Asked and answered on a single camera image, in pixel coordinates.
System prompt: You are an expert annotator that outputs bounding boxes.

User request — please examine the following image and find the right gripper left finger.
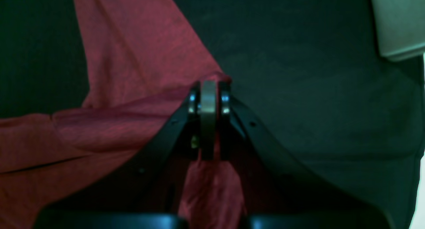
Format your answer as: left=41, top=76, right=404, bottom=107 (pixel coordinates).
left=37, top=82, right=201, bottom=219

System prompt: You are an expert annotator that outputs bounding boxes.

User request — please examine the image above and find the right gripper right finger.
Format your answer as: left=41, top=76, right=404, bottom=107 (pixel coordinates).
left=217, top=82, right=388, bottom=219

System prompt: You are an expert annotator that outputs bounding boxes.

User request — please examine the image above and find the white foam block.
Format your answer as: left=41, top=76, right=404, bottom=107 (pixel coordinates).
left=371, top=0, right=425, bottom=62

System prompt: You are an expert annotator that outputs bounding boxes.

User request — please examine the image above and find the red long-sleeve T-shirt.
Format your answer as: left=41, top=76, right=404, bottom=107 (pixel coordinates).
left=1, top=0, right=229, bottom=229

